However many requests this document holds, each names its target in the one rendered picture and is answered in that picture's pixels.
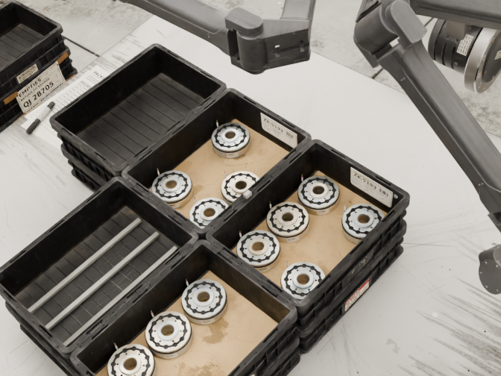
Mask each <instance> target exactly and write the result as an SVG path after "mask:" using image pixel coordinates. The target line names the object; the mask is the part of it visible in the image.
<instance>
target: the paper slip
mask: <svg viewBox="0 0 501 376"><path fill-rule="evenodd" d="M67 57H68V54H67V52H65V53H64V54H63V55H62V56H61V57H60V58H59V59H58V60H56V61H55V63H54V64H52V65H51V66H50V67H48V68H47V69H46V70H45V71H44V72H43V73H41V74H40V75H39V76H37V77H36V78H35V79H34V80H32V82H30V83H29V84H28V85H26V86H25V87H24V88H22V89H21V90H20V91H18V92H17V91H16V92H15V93H13V94H12V95H10V96H8V97H7V98H6V99H5V100H4V103H5V104H7V103H9V102H10V101H12V100H13V99H15V98H16V99H17V101H18V103H19V106H20V107H21V109H22V111H23V114H22V115H21V116H20V117H22V116H23V115H25V114H26V113H27V112H29V111H30V110H32V109H33V108H34V107H36V106H37V105H38V104H39V103H40V102H41V101H42V100H43V99H45V98H46V97H48V96H49V95H51V94H52V93H53V92H54V91H55V90H57V89H58V88H59V87H61V86H62V85H63V84H65V83H66V82H67V81H68V80H69V79H71V78H72V77H74V76H75V74H74V75H72V76H71V77H70V78H68V79H67V80H65V79H64V77H63V75H62V72H61V71H60V67H59V64H60V63H61V62H62V61H64V60H65V59H66V58H67ZM20 117H19V118H20ZM19 118H18V119H19ZM18 119H17V120H18Z"/></svg>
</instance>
